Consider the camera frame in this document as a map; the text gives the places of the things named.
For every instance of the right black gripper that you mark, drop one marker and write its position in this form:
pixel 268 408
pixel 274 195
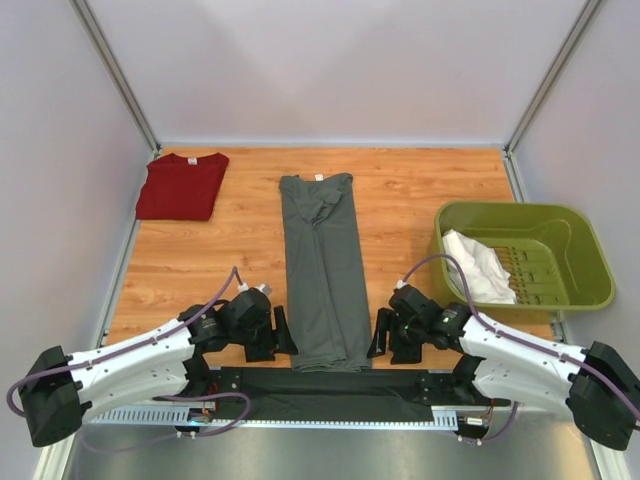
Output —
pixel 387 323

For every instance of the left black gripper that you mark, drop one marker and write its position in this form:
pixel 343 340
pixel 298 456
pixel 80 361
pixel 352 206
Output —
pixel 279 340

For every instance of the grey t-shirt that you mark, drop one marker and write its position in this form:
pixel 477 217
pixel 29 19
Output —
pixel 327 301

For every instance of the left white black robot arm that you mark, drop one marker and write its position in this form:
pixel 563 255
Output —
pixel 62 392

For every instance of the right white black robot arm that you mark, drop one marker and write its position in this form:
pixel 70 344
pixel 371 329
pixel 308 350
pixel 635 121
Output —
pixel 487 347

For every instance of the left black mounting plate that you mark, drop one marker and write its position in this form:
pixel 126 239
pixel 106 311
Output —
pixel 222 380

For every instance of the black mounting plate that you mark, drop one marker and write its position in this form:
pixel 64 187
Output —
pixel 222 380
pixel 443 389

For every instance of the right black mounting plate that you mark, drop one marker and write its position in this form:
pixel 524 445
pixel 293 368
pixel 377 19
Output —
pixel 443 389

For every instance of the white crumpled t-shirt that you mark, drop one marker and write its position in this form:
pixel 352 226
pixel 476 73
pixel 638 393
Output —
pixel 487 280

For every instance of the red folded t-shirt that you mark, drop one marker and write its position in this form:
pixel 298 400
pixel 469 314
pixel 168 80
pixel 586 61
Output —
pixel 181 188

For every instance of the green plastic basket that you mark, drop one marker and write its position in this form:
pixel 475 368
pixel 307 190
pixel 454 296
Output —
pixel 551 251

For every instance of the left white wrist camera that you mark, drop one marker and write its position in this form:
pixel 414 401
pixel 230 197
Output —
pixel 262 287

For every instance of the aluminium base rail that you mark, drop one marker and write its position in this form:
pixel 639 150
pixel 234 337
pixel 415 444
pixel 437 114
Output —
pixel 555 391

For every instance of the left aluminium frame post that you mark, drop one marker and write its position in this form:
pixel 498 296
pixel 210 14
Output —
pixel 101 44

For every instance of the aluminium frame post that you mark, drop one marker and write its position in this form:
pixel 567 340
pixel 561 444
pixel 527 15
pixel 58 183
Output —
pixel 561 60
pixel 101 44

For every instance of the right aluminium frame post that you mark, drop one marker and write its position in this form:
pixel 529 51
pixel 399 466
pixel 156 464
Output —
pixel 561 60

